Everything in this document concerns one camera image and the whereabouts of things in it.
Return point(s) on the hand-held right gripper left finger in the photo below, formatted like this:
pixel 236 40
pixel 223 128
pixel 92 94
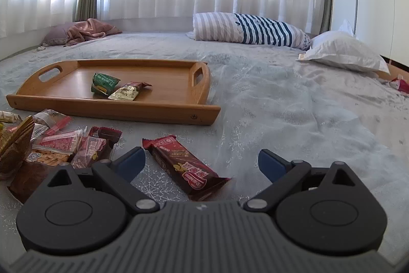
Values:
pixel 132 161

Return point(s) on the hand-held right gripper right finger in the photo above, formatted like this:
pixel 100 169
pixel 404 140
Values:
pixel 271 164

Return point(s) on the dark red chocolate bar packet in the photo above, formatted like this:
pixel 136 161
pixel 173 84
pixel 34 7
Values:
pixel 182 164

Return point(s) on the wooden tray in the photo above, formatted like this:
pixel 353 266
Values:
pixel 80 78

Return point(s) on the small white candy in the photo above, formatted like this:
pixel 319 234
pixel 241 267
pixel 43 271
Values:
pixel 9 117

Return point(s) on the gold candy packet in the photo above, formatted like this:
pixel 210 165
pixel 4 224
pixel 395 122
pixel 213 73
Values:
pixel 126 92

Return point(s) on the green snack packet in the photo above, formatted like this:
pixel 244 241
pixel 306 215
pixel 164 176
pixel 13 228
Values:
pixel 104 82

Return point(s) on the pink blanket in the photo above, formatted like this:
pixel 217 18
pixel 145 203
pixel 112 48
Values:
pixel 92 30

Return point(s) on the small white objects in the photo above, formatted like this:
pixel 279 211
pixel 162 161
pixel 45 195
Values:
pixel 40 48

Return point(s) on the lavender pillow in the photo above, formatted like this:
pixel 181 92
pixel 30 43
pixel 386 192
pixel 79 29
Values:
pixel 57 34

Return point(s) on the blue white striped pillow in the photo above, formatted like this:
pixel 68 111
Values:
pixel 223 25

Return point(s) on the red white small item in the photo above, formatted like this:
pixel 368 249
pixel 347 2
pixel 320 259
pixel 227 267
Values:
pixel 401 84

